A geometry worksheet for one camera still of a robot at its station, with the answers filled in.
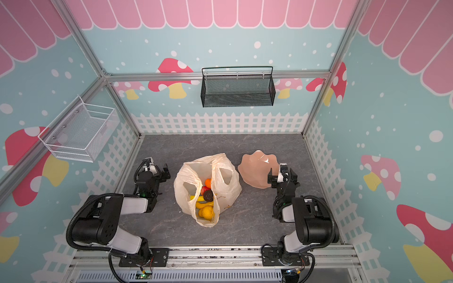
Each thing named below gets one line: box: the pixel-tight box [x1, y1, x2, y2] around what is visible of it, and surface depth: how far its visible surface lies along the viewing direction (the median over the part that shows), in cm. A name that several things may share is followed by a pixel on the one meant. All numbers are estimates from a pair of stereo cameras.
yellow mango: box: [198, 205, 215, 221], surface depth 83 cm
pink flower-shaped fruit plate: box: [237, 150, 279, 189], surface depth 105 cm
